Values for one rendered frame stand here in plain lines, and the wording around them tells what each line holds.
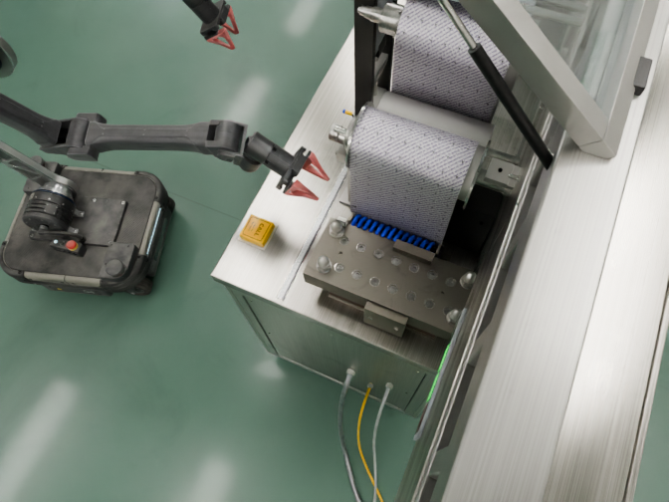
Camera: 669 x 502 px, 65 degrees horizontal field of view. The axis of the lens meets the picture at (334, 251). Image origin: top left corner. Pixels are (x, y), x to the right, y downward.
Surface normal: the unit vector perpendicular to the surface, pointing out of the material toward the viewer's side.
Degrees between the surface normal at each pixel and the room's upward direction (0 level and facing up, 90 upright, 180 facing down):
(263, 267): 0
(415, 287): 0
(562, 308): 0
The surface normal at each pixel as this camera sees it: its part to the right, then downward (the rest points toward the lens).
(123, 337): -0.04, -0.41
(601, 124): 0.56, -0.08
